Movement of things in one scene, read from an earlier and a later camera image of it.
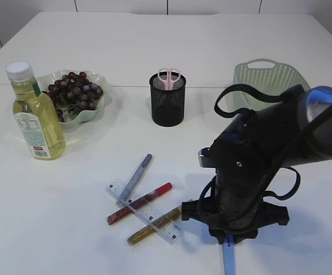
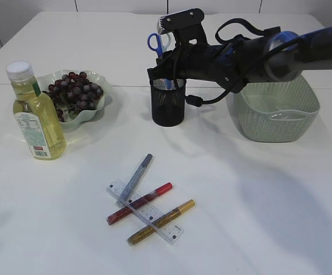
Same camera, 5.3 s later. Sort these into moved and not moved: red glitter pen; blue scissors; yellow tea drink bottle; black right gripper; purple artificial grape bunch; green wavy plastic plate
Moved: blue scissors; black right gripper
Not moved: red glitter pen; yellow tea drink bottle; purple artificial grape bunch; green wavy plastic plate
